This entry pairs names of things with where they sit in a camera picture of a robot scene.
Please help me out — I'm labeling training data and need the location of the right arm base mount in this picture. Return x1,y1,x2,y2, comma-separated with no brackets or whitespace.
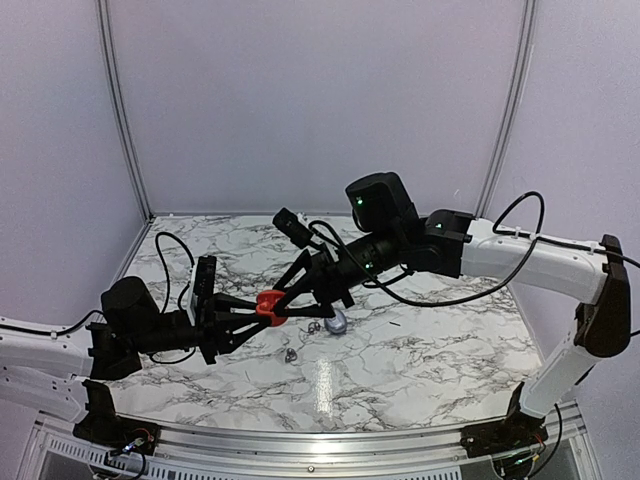
460,382,549,458

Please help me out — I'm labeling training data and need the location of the red earbud charging case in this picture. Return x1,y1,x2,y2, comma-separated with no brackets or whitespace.
255,290,287,327

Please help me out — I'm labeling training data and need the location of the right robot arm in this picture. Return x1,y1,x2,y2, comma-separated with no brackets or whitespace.
272,172,632,448

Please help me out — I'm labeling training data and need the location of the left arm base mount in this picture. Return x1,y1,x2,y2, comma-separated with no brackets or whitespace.
73,380,161,455

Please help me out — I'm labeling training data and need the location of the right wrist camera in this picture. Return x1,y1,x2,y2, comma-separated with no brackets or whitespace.
272,207,326,251

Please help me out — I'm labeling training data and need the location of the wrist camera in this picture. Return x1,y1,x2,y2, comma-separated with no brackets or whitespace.
272,207,326,251
185,255,217,326

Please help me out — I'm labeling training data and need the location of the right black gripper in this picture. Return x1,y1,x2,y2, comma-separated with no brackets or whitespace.
271,225,404,321

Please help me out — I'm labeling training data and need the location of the aluminium frame post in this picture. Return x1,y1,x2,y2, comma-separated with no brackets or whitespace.
95,0,154,222
475,0,539,217

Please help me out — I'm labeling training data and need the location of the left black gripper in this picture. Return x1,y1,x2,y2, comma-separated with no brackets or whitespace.
131,292,271,365

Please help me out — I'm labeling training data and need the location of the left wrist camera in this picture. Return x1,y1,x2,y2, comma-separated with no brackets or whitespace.
185,255,217,326

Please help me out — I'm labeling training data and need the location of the front aluminium rail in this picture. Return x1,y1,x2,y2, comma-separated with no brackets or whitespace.
19,399,601,480

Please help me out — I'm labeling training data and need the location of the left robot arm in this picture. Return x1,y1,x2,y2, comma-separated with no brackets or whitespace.
1,256,285,445

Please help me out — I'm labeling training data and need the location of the grey blue charging case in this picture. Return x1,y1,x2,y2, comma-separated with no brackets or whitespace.
324,310,348,335

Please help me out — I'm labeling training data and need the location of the right aluminium frame post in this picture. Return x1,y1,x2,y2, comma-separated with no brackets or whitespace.
475,0,539,217

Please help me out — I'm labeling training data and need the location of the left aluminium frame post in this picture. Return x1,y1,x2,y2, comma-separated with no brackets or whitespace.
95,0,154,222

